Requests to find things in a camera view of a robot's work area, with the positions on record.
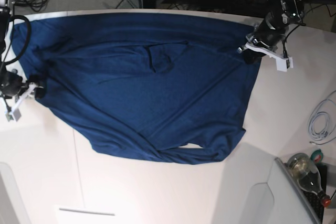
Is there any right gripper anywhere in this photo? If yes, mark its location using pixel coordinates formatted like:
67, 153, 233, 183
1, 70, 46, 100

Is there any green tape roll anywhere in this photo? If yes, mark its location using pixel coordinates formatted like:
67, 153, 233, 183
310, 149, 324, 164

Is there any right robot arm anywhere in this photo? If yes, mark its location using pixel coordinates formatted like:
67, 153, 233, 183
1, 0, 46, 100

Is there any coiled white cable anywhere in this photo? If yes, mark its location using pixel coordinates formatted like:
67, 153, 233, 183
307, 98, 336, 145

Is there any dark blue t-shirt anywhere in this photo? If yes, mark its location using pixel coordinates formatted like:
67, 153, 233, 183
19, 13, 260, 164

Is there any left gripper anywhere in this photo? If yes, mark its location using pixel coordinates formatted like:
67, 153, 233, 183
243, 18, 286, 65

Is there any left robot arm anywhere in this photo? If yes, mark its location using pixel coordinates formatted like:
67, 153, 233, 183
238, 0, 304, 72

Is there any black mat under bottle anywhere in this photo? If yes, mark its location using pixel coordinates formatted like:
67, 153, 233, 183
301, 163, 329, 221

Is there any clear glass bottle red cap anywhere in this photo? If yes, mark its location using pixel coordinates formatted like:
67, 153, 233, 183
287, 153, 331, 208

